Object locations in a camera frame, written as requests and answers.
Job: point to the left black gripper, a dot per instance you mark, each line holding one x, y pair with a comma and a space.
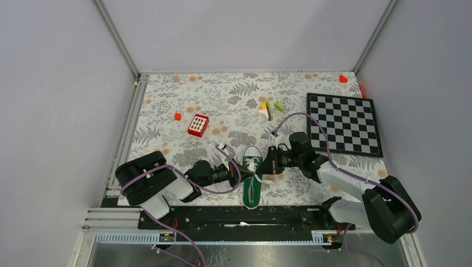
232, 172

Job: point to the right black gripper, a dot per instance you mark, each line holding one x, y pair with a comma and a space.
271, 164

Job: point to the white shoelace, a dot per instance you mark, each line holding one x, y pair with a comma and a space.
251, 163

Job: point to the green white sneaker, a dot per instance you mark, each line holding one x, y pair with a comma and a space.
252, 188

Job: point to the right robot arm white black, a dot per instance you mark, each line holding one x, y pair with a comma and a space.
383, 205

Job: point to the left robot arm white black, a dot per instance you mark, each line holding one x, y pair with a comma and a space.
145, 180

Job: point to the lime green block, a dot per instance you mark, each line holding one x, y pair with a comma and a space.
278, 105

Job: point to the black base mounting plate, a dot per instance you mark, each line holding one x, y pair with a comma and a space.
273, 224

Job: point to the floral patterned table mat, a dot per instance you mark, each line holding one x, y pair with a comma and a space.
231, 101

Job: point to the red white brick block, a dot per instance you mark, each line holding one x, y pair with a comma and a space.
198, 125

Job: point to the small red cube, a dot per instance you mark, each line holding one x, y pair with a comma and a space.
178, 116

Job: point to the black white checkerboard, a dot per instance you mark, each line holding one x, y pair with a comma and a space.
345, 125

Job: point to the red block far corner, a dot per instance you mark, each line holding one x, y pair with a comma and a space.
343, 79

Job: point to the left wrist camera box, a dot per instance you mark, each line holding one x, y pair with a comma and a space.
227, 153

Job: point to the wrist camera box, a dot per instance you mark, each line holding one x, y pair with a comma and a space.
275, 137
227, 153

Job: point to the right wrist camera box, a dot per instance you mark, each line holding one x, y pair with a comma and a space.
275, 137

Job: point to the red block at wall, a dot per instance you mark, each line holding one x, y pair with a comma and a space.
362, 91

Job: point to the aluminium frame rail front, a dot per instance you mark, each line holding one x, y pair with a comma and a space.
133, 226

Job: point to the left aluminium corner post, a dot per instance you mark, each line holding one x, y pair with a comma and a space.
116, 37

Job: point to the aluminium corner post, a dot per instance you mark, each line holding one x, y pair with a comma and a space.
391, 5
116, 37

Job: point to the right aluminium corner post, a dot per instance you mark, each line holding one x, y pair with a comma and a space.
391, 5

